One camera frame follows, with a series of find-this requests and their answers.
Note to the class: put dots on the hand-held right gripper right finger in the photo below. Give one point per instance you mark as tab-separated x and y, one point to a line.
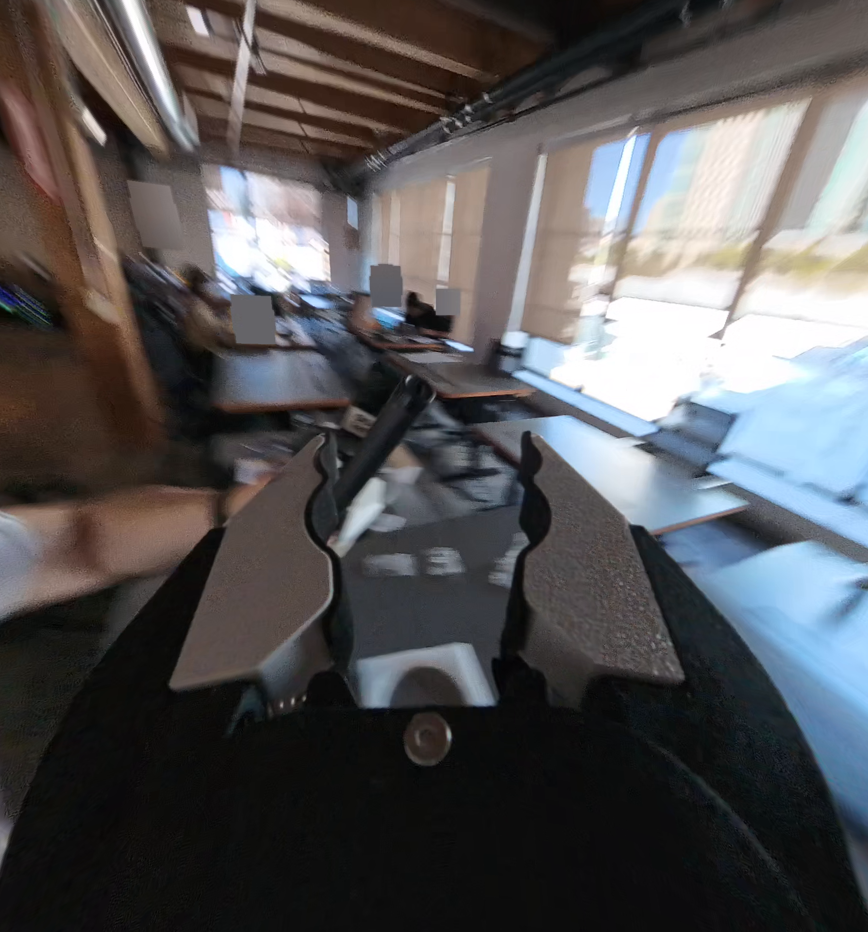
592	596

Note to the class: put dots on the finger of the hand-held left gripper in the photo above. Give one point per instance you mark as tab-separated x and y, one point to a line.
365	512

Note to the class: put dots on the beige window blind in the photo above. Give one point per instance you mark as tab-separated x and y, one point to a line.
423	232
570	240

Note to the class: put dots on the metal ceiling duct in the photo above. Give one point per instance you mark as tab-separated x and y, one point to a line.
148	68

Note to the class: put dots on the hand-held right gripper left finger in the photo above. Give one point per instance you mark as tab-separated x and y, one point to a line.
259	596

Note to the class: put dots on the black electric screwdriver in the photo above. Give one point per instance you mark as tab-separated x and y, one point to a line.
385	435

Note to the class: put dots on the computer monitor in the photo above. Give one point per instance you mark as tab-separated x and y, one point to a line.
11	298

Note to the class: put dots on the person's left forearm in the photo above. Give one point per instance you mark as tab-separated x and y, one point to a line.
136	531

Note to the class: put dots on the grey office table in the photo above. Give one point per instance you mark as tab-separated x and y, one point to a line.
461	378
621	470
279	378

